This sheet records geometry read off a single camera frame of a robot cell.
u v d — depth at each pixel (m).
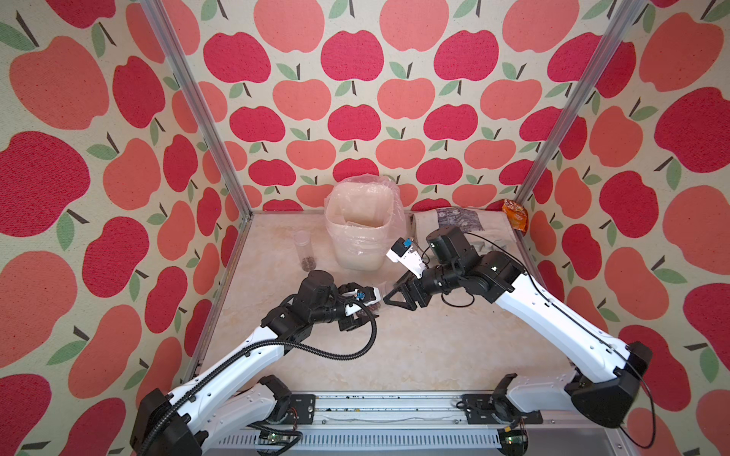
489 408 0.69
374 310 0.70
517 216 1.11
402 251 0.59
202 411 0.41
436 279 0.57
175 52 0.76
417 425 0.73
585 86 0.83
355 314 0.69
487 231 1.00
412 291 0.57
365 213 1.03
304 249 0.93
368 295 0.60
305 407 0.75
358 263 1.04
